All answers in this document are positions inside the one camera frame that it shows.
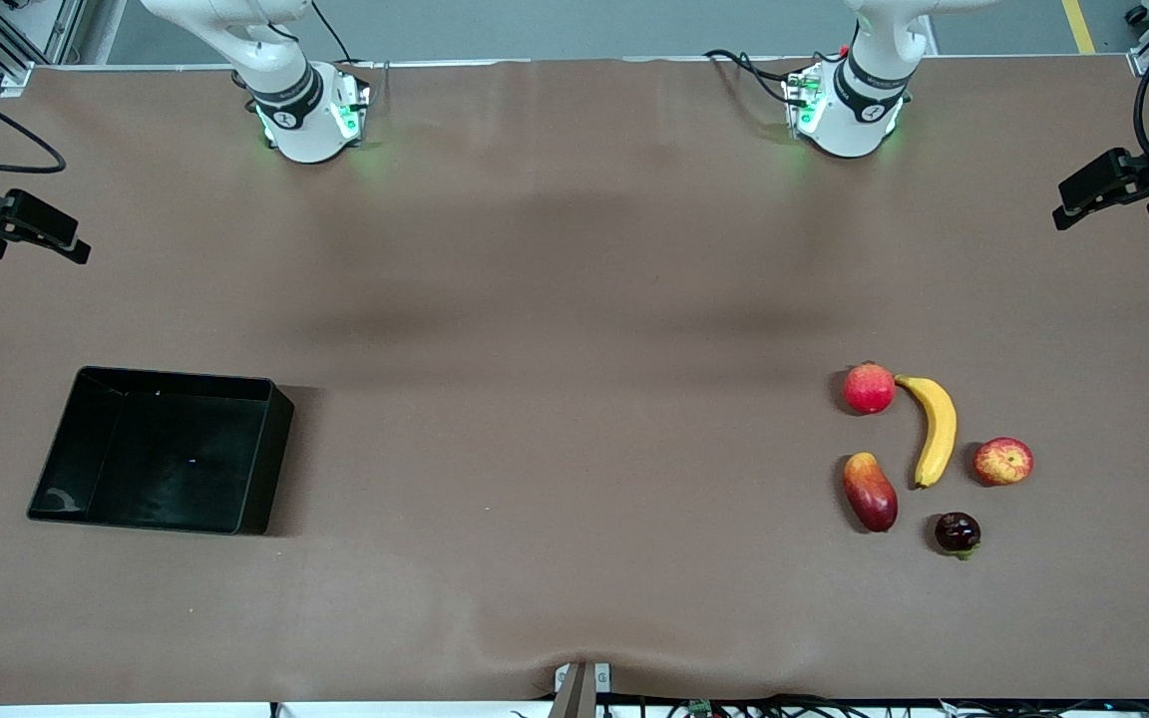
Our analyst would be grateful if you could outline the black plastic box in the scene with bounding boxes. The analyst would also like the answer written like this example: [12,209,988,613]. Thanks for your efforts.
[26,366,295,537]

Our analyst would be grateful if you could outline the red orange mango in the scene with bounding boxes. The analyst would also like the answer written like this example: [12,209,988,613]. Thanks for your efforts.
[842,452,900,534]

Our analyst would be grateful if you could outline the dark purple mangosteen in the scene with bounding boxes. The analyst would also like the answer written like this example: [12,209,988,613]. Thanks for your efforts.
[935,512,982,560]

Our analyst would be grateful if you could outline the red yellow apple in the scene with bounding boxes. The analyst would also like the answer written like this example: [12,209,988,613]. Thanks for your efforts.
[971,436,1035,488]

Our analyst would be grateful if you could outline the yellow banana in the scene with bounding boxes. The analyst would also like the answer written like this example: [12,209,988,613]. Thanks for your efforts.
[895,374,958,490]

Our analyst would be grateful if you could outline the black right base cable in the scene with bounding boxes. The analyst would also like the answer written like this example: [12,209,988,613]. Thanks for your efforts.
[309,0,358,67]

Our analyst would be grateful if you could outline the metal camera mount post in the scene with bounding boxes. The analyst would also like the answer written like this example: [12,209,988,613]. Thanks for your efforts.
[547,661,613,718]

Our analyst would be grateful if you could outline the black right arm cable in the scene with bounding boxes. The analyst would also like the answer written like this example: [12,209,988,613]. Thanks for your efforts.
[0,68,69,177]

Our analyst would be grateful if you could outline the black left base cables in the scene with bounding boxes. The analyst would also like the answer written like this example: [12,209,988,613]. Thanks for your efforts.
[702,48,841,107]

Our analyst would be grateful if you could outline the brown table mat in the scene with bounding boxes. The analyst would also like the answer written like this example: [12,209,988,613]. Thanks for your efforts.
[0,55,1149,705]

